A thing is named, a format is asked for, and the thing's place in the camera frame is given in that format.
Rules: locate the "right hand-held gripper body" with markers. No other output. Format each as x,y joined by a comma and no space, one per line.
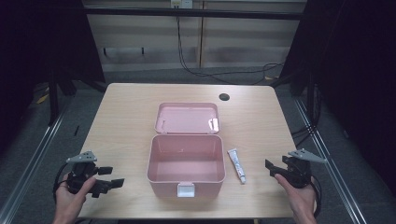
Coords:
298,172

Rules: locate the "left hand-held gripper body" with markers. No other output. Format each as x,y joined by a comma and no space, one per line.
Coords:
81,174

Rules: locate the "white ointment tube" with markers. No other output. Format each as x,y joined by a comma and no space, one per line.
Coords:
236,165

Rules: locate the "pink plastic storage box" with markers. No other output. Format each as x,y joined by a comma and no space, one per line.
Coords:
186,161

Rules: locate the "person's right hand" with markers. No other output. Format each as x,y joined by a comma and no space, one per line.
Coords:
299,202

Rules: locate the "person's left hand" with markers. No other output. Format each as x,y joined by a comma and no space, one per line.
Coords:
69,202

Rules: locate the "black metal stand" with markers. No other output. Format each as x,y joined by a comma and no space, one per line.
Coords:
53,99

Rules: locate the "yellow floor tape strip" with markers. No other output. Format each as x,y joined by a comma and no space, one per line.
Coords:
43,99

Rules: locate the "black curtain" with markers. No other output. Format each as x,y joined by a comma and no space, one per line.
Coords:
37,46
355,77

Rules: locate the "silver floor rail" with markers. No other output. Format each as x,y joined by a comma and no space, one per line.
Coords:
34,161
330,155

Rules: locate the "black horizontal frame bar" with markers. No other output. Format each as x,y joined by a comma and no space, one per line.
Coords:
193,13

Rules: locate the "white wall power socket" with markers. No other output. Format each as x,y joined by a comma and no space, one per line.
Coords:
181,3

